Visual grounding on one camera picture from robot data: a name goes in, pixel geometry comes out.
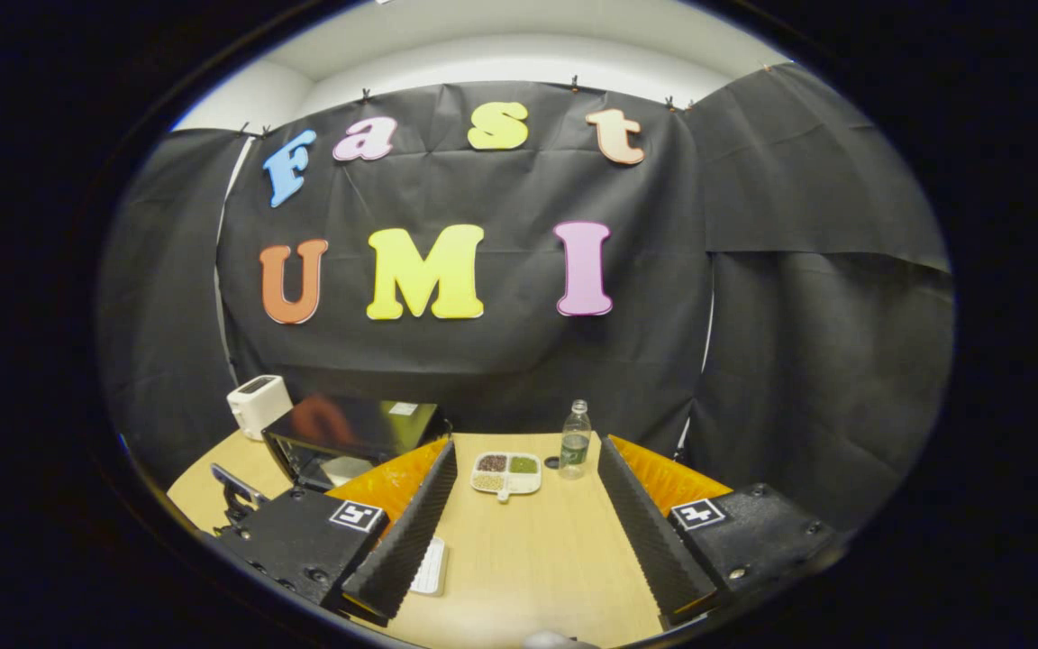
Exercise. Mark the clear plastic water bottle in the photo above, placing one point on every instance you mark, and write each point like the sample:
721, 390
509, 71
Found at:
575, 446

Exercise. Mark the white toaster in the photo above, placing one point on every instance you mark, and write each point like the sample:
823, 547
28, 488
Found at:
258, 406

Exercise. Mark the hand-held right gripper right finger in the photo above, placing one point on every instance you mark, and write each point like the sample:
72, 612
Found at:
654, 550

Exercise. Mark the white ribbed rectangular tray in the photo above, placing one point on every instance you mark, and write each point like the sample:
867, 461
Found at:
431, 568

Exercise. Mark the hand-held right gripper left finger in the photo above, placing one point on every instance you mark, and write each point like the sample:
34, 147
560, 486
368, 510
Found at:
397, 559

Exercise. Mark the white sectioned dish of beans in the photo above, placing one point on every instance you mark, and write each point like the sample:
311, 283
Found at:
506, 473

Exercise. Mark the black electric oven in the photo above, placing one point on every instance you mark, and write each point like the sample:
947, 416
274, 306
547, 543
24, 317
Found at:
366, 424

